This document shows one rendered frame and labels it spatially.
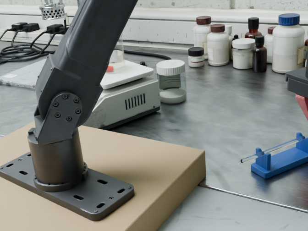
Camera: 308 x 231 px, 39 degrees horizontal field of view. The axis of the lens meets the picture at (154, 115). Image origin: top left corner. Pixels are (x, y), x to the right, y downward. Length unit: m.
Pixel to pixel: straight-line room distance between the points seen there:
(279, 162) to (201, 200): 0.14
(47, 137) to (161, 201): 0.16
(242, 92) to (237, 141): 0.23
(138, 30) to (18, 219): 0.93
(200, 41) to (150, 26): 0.22
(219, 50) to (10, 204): 0.71
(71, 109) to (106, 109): 0.30
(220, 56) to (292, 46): 0.18
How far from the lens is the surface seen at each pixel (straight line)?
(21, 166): 0.64
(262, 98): 0.93
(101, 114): 0.80
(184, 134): 0.78
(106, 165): 0.62
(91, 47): 0.50
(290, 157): 0.69
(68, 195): 0.55
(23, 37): 1.65
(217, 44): 1.12
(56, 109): 0.51
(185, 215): 0.58
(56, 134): 0.52
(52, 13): 1.20
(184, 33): 1.30
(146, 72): 0.84
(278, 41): 1.06
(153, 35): 1.35
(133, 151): 0.64
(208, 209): 0.58
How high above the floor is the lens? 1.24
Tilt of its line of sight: 23 degrees down
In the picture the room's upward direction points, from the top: 5 degrees counter-clockwise
